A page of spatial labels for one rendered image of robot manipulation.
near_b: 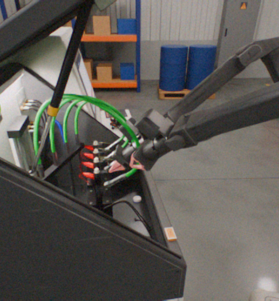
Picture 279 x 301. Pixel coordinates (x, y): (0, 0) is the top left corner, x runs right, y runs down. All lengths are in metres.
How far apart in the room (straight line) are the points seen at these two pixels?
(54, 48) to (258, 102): 0.89
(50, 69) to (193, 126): 0.79
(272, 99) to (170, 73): 5.15
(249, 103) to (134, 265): 0.54
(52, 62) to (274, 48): 0.84
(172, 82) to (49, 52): 4.60
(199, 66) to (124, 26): 1.83
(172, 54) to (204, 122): 5.01
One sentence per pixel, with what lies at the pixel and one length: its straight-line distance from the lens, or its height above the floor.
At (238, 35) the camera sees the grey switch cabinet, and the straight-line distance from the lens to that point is 7.49.
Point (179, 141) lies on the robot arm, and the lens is 0.60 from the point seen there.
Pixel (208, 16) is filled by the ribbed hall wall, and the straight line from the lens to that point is 7.56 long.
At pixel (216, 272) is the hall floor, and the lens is 2.08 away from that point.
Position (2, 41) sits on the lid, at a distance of 0.47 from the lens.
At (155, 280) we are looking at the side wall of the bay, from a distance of 0.87.
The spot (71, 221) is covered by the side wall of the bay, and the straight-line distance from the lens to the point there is 0.65.
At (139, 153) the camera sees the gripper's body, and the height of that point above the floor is 1.28.
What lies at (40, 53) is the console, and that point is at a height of 1.48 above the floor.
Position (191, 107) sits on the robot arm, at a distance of 0.88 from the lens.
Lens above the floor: 1.63
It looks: 29 degrees down
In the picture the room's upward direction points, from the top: straight up
